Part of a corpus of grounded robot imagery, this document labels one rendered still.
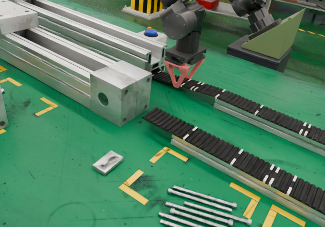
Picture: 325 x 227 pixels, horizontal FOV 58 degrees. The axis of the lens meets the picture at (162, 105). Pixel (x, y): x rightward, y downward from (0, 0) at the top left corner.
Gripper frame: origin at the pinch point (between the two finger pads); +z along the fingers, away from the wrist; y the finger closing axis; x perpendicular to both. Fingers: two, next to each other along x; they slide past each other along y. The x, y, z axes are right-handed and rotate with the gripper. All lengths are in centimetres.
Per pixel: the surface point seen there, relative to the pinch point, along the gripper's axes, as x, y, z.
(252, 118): 20.9, 1.4, 1.0
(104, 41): -23.8, 4.9, -5.0
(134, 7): -228, -255, 71
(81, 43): -34.4, 3.9, -0.9
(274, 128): 26.2, 1.4, 1.2
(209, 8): -124, -272, 52
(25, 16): -41.0, 17.2, -9.9
